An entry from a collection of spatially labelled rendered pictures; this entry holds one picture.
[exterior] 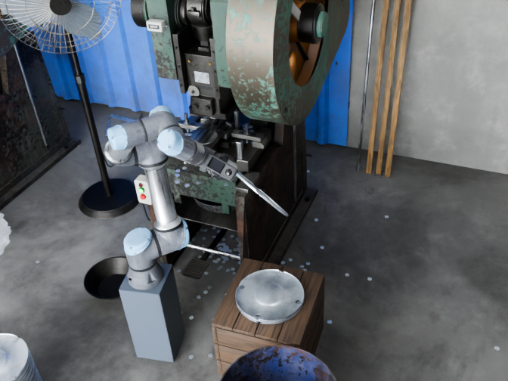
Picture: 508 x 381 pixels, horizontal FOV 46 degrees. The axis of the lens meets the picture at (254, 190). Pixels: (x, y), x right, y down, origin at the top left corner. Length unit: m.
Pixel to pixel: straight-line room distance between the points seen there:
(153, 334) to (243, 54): 1.30
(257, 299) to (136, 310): 0.52
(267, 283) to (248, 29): 1.09
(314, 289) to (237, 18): 1.18
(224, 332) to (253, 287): 0.23
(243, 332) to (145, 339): 0.51
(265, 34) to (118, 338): 1.64
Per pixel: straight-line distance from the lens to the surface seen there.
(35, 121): 4.19
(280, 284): 2.62
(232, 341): 2.57
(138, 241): 2.45
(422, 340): 2.95
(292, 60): 2.62
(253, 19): 2.13
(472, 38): 3.64
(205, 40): 2.66
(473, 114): 3.84
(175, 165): 2.88
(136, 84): 4.58
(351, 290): 3.11
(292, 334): 2.47
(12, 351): 2.73
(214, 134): 2.82
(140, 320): 2.71
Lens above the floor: 2.27
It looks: 37 degrees down
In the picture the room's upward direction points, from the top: 4 degrees counter-clockwise
